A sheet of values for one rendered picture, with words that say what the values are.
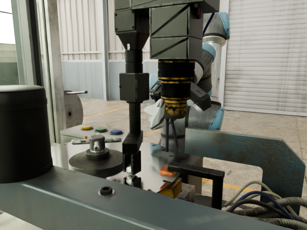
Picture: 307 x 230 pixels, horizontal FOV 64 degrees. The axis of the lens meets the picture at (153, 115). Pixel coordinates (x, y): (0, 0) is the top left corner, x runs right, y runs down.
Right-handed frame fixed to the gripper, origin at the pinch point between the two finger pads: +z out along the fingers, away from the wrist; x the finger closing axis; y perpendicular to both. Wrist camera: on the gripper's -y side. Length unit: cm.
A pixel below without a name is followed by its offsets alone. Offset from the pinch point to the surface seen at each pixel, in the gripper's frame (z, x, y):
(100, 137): 14.5, 11.1, -0.6
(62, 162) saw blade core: 21.2, 9.1, 5.8
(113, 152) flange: 13.7, 5.4, 0.1
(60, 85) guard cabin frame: -7, 4, 50
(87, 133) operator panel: 1.8, -9.9, 34.5
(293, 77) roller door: -467, -325, 68
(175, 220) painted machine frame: 26.7, 24.0, -29.6
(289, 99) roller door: -439, -365, 71
